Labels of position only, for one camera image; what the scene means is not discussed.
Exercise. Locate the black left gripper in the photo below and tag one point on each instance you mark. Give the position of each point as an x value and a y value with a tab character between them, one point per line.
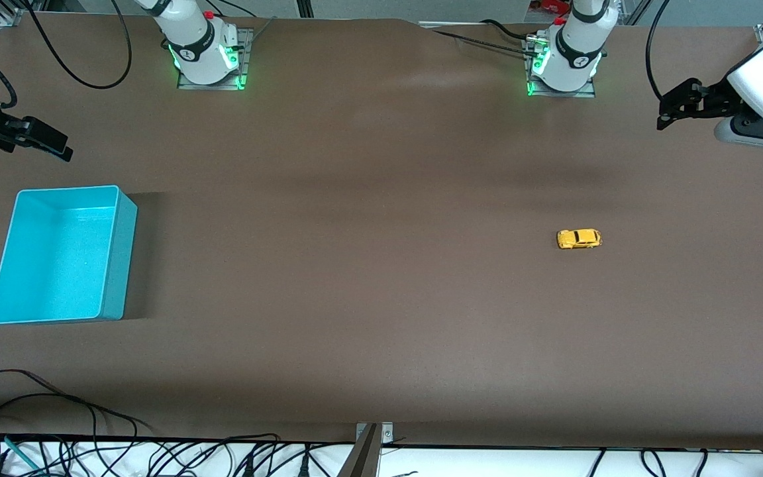
711	97

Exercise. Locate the yellow beetle toy car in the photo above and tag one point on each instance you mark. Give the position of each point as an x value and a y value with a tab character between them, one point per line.
579	239

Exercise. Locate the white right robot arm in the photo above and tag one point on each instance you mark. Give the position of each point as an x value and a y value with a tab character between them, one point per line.
196	40

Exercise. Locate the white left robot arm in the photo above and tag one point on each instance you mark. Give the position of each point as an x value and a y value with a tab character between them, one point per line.
573	53

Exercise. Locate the teal plastic storage bin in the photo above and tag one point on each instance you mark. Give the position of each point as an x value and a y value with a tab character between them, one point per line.
57	265

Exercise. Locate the red background object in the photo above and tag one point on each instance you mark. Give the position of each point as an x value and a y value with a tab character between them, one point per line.
550	6

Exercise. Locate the dark metal bar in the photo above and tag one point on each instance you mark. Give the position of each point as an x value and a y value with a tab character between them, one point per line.
361	457

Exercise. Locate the silver table clamp bracket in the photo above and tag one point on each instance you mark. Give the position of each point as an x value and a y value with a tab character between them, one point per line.
387	432

